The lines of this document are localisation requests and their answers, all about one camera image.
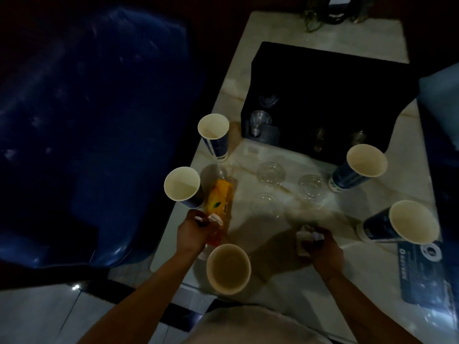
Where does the person's right hand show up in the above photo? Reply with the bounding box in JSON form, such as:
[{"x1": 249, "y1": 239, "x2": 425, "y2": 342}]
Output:
[{"x1": 301, "y1": 228, "x2": 346, "y2": 280}]

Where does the person's left hand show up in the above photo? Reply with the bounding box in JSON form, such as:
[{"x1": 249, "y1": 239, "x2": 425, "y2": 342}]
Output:
[{"x1": 176, "y1": 209, "x2": 224, "y2": 256}]

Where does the white tissue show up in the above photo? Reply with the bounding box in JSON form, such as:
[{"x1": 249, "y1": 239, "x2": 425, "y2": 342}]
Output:
[
  {"x1": 195, "y1": 213, "x2": 225, "y2": 227},
  {"x1": 296, "y1": 225, "x2": 325, "y2": 256}
]

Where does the orange drink bottle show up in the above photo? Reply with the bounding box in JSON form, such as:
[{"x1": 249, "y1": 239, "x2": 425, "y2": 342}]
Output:
[{"x1": 202, "y1": 163, "x2": 239, "y2": 249}]

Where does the person's left forearm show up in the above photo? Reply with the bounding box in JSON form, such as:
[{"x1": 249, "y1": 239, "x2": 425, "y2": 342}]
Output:
[{"x1": 77, "y1": 245, "x2": 205, "y2": 344}]

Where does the person's right forearm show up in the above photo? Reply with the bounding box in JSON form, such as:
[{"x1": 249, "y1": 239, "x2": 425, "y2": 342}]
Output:
[{"x1": 316, "y1": 269, "x2": 423, "y2": 344}]

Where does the blue white paper cup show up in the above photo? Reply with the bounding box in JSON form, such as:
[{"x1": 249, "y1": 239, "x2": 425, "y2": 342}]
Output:
[
  {"x1": 328, "y1": 144, "x2": 388, "y2": 193},
  {"x1": 356, "y1": 200, "x2": 441, "y2": 245},
  {"x1": 206, "y1": 243, "x2": 252, "y2": 296},
  {"x1": 197, "y1": 113, "x2": 230, "y2": 162},
  {"x1": 164, "y1": 166, "x2": 205, "y2": 210}
]

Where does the clear glass cup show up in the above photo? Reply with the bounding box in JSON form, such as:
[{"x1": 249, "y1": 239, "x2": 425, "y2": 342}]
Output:
[
  {"x1": 251, "y1": 193, "x2": 282, "y2": 220},
  {"x1": 297, "y1": 174, "x2": 328, "y2": 207},
  {"x1": 249, "y1": 110, "x2": 272, "y2": 137},
  {"x1": 256, "y1": 161, "x2": 286, "y2": 187}
]

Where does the person's light clothing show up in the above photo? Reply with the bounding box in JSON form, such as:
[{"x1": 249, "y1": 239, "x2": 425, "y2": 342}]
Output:
[{"x1": 183, "y1": 306, "x2": 332, "y2": 344}]

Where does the blue printed card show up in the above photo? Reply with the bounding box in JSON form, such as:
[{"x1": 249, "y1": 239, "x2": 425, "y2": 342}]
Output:
[{"x1": 397, "y1": 241, "x2": 459, "y2": 319}]

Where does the black organizer box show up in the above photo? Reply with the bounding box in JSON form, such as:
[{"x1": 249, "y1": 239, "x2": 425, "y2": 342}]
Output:
[{"x1": 241, "y1": 42, "x2": 420, "y2": 165}]

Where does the blue sofa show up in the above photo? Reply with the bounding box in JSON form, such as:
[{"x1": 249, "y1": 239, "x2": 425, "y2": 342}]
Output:
[
  {"x1": 0, "y1": 5, "x2": 203, "y2": 271},
  {"x1": 418, "y1": 62, "x2": 459, "y2": 247}
]

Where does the dark bag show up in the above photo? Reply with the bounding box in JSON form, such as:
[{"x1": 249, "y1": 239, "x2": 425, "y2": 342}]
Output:
[{"x1": 305, "y1": 0, "x2": 373, "y2": 32}]

